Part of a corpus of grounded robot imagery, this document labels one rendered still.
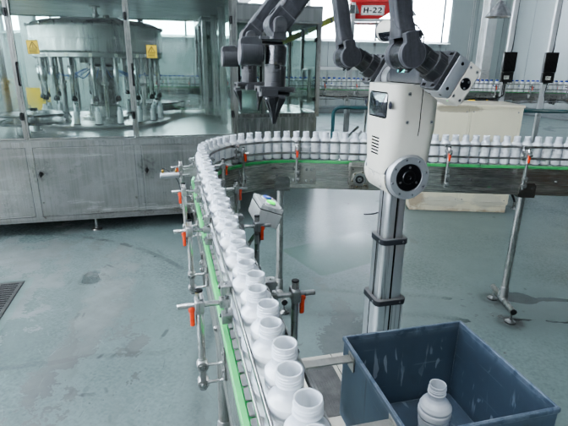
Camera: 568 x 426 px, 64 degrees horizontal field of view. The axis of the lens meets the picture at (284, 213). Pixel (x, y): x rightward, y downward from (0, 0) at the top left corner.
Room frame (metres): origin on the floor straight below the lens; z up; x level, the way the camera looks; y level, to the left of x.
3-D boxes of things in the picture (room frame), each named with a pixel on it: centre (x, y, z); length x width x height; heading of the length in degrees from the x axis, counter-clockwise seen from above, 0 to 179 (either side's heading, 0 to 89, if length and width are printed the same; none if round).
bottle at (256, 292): (0.73, 0.05, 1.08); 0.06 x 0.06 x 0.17
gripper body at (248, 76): (1.71, 0.13, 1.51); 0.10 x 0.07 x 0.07; 104
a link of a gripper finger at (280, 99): (1.27, 0.04, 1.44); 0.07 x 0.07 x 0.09; 14
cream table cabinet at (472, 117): (5.18, -1.98, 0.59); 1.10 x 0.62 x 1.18; 86
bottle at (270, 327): (0.62, 0.02, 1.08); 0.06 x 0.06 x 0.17
